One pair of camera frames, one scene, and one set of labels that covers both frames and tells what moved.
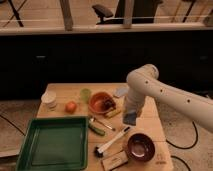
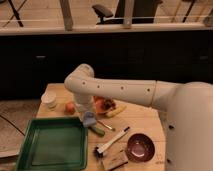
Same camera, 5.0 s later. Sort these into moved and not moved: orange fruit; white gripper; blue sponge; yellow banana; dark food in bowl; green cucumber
Moved: blue sponge; white gripper
Not moved: dark food in bowl; green cucumber; orange fruit; yellow banana
